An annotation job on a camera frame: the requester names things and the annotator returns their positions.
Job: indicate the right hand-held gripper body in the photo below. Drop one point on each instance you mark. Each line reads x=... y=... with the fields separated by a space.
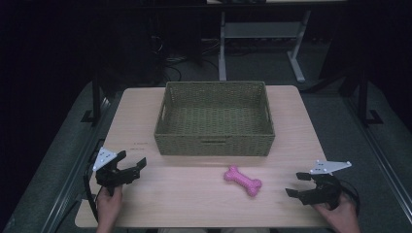
x=327 y=191

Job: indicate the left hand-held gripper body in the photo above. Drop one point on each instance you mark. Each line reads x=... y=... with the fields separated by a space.
x=111 y=177

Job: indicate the person's left hand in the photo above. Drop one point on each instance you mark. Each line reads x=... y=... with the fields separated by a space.
x=108 y=205

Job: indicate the person's right hand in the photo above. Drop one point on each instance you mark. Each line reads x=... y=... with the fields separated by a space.
x=340 y=218

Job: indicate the pink bone dog toy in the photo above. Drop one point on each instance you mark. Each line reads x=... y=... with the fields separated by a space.
x=242 y=180

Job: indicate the black metal stand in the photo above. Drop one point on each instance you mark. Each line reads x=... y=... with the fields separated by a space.
x=96 y=100
x=363 y=100

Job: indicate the green woven basket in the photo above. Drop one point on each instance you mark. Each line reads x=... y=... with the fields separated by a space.
x=213 y=129

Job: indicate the aluminium floor rail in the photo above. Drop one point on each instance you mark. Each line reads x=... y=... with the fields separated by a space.
x=380 y=155
x=76 y=168

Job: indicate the white metal desk frame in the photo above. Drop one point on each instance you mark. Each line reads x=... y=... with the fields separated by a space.
x=259 y=29

